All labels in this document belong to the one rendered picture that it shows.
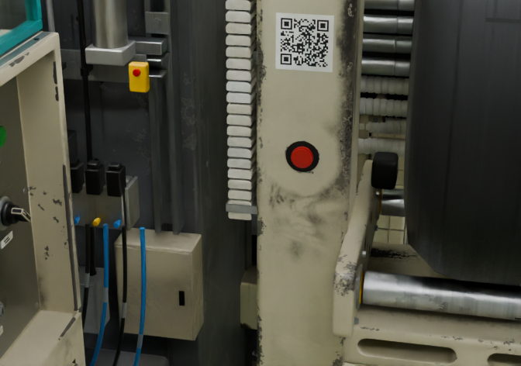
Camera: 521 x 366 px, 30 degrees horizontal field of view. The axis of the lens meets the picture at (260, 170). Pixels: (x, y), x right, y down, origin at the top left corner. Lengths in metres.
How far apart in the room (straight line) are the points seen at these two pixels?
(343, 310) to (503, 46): 0.43
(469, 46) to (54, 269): 0.58
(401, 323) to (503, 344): 0.13
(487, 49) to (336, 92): 0.30
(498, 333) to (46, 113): 0.64
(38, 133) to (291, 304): 0.47
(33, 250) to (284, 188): 0.35
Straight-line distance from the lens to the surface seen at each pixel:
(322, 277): 1.40
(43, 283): 1.28
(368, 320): 1.33
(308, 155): 1.31
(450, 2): 1.06
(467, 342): 1.31
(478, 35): 1.05
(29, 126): 1.19
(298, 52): 1.27
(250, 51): 1.30
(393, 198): 1.56
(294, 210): 1.35
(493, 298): 1.31
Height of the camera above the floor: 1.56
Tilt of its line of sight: 23 degrees down
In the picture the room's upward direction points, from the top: straight up
